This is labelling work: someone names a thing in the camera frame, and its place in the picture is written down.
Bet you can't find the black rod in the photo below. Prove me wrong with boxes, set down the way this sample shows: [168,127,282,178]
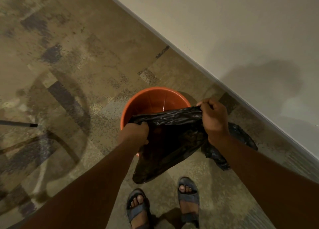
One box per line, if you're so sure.
[0,120,38,128]

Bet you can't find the dark blue left sandal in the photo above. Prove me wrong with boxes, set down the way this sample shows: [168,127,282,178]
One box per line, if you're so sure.
[126,188,151,229]

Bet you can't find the person's right foot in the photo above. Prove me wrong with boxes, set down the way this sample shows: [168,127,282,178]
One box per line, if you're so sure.
[179,185,198,215]

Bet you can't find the person's foot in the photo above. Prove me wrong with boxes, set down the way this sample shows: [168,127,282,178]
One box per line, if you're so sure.
[179,185,198,215]
[130,195,150,229]

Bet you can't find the person's left hand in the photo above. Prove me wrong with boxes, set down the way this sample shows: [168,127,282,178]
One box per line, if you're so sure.
[117,122,149,152]

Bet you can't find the dark blue sandal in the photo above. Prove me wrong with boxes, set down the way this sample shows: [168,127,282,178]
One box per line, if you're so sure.
[126,188,151,229]
[177,177,200,228]

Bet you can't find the orange plastic bin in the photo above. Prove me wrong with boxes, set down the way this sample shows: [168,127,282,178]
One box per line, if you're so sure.
[120,87,192,157]

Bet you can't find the dark blue right sandal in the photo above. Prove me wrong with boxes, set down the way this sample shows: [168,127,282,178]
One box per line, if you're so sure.
[177,177,200,228]

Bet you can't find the black plastic garbage bag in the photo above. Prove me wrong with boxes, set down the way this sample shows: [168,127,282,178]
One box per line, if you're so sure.
[128,106,258,184]

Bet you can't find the person's left foot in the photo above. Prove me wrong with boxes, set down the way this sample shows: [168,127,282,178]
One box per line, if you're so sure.
[130,195,150,229]

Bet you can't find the person's left forearm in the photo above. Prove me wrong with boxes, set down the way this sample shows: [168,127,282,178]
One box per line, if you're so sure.
[21,142,140,229]

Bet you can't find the person's right forearm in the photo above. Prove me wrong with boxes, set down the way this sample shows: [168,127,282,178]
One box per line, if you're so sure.
[209,134,319,229]

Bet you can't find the person's right hand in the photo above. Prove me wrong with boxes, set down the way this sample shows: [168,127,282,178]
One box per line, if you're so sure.
[196,98,230,147]

